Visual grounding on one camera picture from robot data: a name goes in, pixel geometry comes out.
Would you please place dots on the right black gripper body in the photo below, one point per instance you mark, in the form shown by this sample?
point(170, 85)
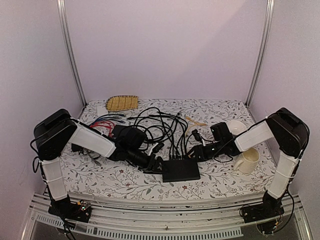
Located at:
point(217, 151)

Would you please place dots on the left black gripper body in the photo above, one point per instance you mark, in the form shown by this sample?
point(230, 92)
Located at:
point(137, 160)

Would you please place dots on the black network switch box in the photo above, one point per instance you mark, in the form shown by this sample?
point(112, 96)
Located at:
point(180, 171)

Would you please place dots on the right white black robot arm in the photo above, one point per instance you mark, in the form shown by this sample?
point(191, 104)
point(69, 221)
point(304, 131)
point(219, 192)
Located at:
point(287, 131)

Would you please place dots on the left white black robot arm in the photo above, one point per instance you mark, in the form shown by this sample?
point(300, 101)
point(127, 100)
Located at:
point(59, 129)

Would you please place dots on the white floral table mat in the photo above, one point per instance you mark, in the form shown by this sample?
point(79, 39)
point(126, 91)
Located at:
point(109, 179)

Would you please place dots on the white ceramic bowl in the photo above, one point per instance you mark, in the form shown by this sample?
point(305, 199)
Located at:
point(236, 127)

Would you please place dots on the cream ceramic mug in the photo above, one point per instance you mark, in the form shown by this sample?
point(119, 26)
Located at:
point(247, 161)

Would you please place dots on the woven bamboo tray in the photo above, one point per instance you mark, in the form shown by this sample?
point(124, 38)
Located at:
point(122, 103)

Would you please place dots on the white card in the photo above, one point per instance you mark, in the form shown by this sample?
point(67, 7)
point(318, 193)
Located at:
point(101, 110)

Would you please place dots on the black power adapter box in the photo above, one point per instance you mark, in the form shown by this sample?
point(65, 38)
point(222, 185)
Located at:
point(76, 148)

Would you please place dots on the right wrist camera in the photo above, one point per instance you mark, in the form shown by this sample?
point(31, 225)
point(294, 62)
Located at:
point(221, 132)

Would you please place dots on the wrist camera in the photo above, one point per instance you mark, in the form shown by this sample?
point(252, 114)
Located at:
point(221, 132)
point(132, 138)

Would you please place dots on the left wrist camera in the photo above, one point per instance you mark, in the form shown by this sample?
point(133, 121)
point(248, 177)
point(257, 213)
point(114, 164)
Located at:
point(132, 138)

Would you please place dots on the aluminium front rail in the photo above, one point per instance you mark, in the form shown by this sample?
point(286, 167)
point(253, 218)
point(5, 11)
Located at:
point(204, 219)

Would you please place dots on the right aluminium frame post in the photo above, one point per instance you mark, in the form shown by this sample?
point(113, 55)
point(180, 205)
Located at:
point(261, 52)

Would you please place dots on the aluminium frame post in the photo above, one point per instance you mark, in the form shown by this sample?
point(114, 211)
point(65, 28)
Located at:
point(61, 7)
point(261, 52)

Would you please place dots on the left aluminium frame post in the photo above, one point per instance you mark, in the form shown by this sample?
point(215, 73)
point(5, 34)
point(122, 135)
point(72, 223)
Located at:
point(61, 7)

